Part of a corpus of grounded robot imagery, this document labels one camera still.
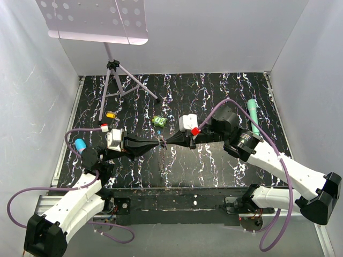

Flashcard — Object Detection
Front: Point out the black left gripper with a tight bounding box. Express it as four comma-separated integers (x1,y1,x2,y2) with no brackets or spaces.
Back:
105,128,159,161

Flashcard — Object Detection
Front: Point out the chain of silver keyrings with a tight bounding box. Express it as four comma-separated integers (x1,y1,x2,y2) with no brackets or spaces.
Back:
158,148,166,175

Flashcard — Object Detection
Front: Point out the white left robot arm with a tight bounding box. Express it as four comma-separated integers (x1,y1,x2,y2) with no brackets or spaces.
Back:
24,125,160,256

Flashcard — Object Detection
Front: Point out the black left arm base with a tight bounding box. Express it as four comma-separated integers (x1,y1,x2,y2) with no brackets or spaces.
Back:
106,198,131,221

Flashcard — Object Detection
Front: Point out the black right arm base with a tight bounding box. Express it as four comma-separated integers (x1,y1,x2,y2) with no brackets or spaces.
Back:
218,198,263,233

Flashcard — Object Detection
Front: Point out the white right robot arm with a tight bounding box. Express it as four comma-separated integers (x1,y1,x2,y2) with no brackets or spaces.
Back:
167,106,342,225

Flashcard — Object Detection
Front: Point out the yellow key tag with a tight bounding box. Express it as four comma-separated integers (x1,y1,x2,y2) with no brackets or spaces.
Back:
105,111,117,119

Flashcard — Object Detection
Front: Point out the cyan blue marker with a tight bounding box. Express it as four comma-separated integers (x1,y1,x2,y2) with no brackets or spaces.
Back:
74,139,87,154

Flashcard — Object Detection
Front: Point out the mint green marker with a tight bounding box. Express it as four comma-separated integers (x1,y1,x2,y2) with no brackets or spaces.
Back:
247,99,260,136

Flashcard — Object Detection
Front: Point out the white music stand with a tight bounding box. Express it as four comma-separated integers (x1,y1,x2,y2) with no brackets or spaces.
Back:
36,0,160,124

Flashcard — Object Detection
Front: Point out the aluminium frame rail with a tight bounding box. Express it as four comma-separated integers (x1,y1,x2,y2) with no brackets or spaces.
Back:
50,76,86,188

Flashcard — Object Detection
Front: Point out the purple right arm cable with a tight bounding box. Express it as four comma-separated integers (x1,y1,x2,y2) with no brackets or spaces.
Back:
197,98,294,252

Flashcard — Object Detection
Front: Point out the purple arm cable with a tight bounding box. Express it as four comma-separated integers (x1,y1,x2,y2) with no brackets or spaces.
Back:
197,98,294,252
6,127,135,244

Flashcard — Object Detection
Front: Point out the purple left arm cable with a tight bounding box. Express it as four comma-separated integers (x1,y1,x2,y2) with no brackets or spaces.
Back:
6,127,135,244

